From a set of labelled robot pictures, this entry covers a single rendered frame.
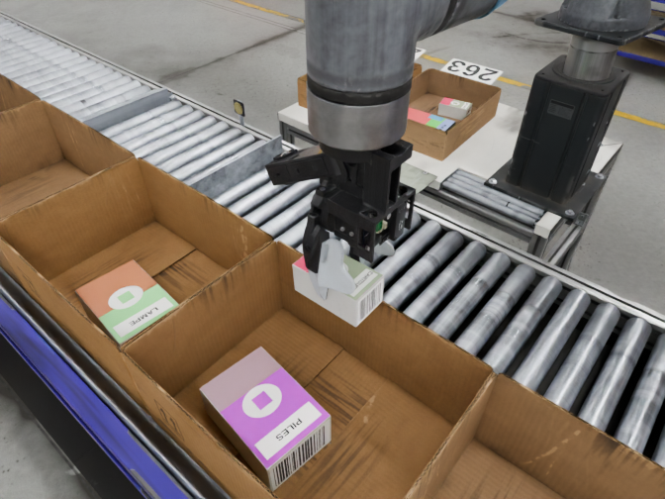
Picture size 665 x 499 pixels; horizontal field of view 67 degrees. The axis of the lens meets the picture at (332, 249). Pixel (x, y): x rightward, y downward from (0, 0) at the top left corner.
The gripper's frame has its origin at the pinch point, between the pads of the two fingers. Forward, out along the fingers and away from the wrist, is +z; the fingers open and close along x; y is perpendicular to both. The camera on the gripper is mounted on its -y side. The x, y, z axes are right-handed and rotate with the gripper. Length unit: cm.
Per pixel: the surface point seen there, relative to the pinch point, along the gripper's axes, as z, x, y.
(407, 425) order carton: 26.5, 2.5, 11.7
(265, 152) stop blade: 38, 55, -73
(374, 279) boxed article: -0.7, 1.4, 4.5
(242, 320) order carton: 22.3, -1.6, -19.0
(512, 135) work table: 41, 118, -22
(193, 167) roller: 42, 39, -88
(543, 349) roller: 41, 41, 21
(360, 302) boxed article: 0.1, -1.9, 5.0
